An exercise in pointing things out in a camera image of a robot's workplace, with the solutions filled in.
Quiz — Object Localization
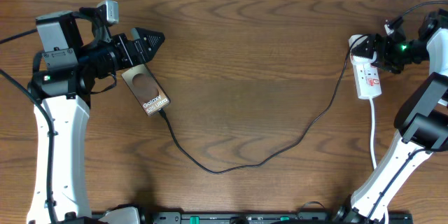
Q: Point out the Galaxy S25 Ultra smartphone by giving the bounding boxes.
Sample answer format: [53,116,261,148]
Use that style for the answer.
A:
[121,64,171,116]

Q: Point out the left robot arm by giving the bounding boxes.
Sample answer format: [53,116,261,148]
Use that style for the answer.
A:
[27,6,165,223]

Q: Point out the white power strip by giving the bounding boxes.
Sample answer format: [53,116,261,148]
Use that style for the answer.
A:
[350,52,382,99]

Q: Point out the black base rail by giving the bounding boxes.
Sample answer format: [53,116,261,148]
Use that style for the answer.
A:
[90,211,414,224]

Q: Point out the black charging cable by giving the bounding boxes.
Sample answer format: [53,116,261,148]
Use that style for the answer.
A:
[157,34,377,175]

